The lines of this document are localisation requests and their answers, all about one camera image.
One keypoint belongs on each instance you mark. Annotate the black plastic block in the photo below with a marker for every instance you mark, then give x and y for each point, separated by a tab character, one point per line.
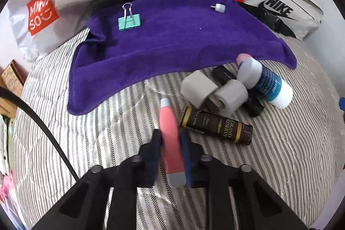
222	73
254	107

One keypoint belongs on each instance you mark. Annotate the small white plug adapter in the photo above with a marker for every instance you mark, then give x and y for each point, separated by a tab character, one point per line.
219	8

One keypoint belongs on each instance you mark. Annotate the white bottle with blue label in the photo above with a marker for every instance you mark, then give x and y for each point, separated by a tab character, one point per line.
269	84

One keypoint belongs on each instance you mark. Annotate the pink tube with grey caps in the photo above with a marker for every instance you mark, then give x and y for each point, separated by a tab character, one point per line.
168	133

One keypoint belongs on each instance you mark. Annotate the purple towel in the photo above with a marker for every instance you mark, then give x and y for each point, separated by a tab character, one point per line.
175	52

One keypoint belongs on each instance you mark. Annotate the white plastic bag red logo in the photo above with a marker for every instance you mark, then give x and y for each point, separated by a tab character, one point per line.
27	38

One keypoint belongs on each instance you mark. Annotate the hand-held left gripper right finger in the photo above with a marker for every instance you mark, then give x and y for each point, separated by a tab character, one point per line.
186	156

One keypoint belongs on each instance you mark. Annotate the cardboard box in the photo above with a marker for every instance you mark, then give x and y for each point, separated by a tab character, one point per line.
10	76

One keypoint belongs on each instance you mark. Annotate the teal binder clip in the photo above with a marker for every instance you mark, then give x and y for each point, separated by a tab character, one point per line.
129	23

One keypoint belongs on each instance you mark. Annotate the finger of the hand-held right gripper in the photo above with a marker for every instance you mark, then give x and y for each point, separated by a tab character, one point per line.
342	104

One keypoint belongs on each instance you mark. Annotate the pink plastic bag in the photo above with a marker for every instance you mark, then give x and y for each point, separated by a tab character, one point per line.
5	187

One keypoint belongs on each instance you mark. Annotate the pink eraser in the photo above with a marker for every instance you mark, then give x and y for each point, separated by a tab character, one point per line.
242	58

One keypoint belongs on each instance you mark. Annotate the black bottle with gold label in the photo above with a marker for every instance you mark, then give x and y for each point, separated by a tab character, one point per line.
215	125

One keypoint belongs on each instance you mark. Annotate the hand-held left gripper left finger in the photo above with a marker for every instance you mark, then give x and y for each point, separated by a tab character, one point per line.
151	156

